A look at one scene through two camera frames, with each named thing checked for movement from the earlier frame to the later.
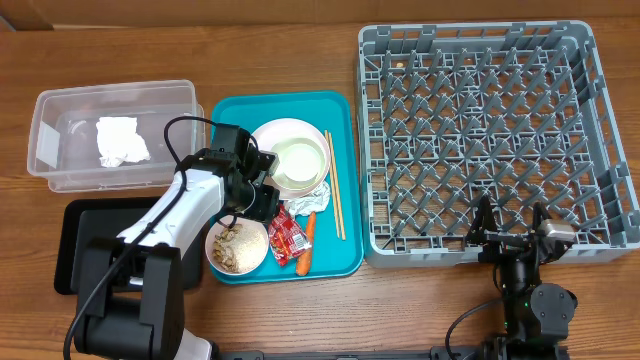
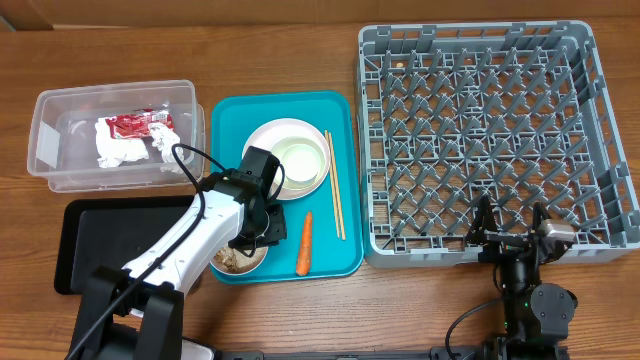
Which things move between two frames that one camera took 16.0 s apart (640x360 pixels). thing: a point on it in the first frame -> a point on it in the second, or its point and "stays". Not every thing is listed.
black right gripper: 498,245 stays
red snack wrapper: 287,239 -> 137,123
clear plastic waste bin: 108,138 stays
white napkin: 118,141 stays
